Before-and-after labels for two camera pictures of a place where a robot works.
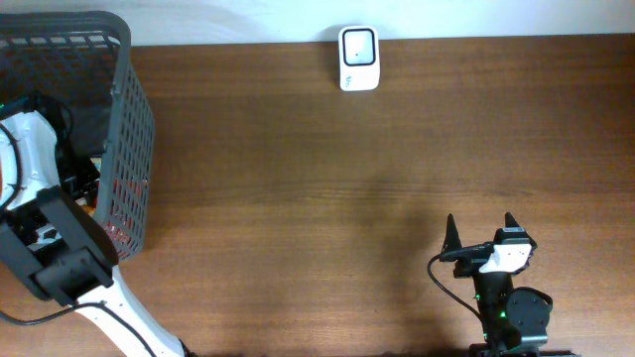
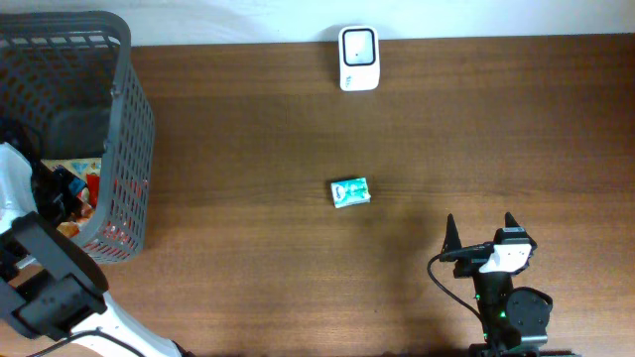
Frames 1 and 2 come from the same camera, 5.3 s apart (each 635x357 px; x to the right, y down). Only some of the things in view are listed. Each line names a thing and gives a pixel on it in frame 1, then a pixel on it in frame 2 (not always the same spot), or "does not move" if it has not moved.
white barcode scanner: (359, 61) does not move
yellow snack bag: (82, 202) → (79, 168)
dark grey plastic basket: (82, 59) does not move
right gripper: (471, 259) does not move
